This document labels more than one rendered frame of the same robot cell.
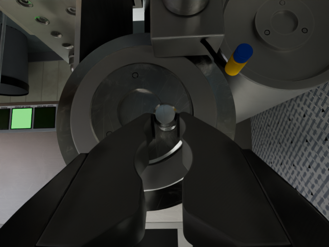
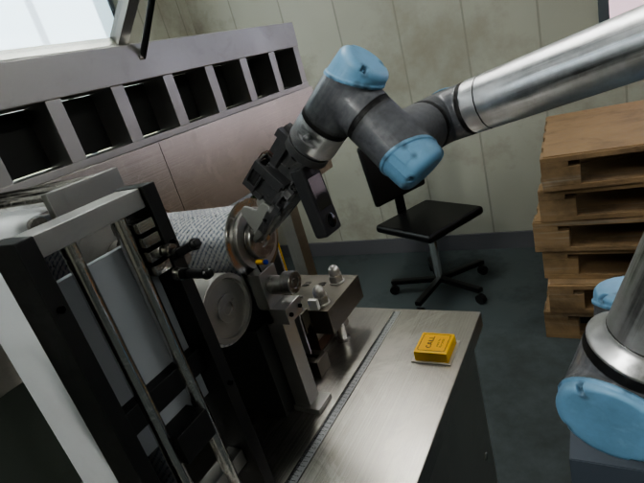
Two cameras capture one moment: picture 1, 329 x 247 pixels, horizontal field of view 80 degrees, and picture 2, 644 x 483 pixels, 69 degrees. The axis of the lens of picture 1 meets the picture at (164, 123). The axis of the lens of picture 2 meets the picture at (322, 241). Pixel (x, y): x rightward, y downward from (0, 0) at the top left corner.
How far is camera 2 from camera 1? 75 cm
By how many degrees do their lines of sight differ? 53
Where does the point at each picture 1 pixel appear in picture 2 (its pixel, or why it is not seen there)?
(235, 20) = (241, 299)
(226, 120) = (231, 251)
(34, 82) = not seen: hidden behind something
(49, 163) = (214, 180)
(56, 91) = not seen: hidden behind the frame
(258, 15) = (237, 305)
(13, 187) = (227, 150)
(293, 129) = not seen: hidden behind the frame
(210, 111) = (241, 250)
